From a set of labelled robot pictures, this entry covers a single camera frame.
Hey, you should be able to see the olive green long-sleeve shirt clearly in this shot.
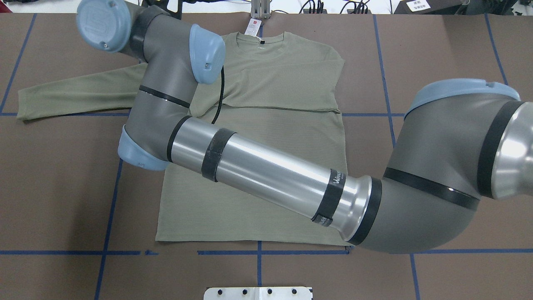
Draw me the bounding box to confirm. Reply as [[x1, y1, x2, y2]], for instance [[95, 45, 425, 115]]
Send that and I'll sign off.
[[17, 25, 348, 245]]

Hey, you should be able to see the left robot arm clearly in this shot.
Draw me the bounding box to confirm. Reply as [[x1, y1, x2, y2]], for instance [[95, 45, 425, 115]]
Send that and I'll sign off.
[[76, 0, 532, 254]]

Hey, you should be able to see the white paper hang tag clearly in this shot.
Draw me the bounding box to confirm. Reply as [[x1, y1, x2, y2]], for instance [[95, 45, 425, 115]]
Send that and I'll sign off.
[[244, 18, 262, 37]]

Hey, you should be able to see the black power strip with plugs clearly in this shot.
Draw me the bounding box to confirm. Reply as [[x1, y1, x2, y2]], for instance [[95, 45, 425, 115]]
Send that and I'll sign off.
[[299, 0, 371, 15]]

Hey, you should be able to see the aluminium frame post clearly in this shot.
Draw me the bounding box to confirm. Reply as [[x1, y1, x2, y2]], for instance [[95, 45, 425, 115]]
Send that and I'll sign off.
[[251, 0, 271, 20]]

